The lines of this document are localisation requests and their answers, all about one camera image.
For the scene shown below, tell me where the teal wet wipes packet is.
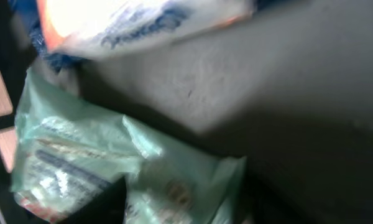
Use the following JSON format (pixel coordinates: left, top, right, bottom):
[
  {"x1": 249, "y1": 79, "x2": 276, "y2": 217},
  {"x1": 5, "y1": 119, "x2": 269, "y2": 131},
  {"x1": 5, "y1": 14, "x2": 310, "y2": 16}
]
[{"x1": 11, "y1": 68, "x2": 246, "y2": 223}]

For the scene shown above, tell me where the blue biscuit packet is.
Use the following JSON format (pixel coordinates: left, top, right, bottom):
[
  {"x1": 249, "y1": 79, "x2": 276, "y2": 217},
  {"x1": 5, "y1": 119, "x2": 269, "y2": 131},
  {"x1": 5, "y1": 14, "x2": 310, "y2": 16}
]
[{"x1": 7, "y1": 0, "x2": 85, "y2": 73}]

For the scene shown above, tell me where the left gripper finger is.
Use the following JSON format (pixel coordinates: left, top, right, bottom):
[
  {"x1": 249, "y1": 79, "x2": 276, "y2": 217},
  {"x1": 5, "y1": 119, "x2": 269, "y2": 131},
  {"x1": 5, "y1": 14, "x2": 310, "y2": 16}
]
[{"x1": 59, "y1": 177, "x2": 127, "y2": 224}]

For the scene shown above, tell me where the orange tissue packet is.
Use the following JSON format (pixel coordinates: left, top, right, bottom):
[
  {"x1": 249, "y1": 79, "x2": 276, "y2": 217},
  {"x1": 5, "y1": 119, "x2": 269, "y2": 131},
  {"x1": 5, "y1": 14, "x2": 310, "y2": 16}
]
[{"x1": 37, "y1": 0, "x2": 257, "y2": 60}]

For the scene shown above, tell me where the grey plastic mesh basket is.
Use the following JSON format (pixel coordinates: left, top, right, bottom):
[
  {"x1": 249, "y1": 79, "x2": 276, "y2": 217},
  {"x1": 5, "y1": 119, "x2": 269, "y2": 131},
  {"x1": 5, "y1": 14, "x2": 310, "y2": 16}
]
[{"x1": 80, "y1": 1, "x2": 373, "y2": 223}]

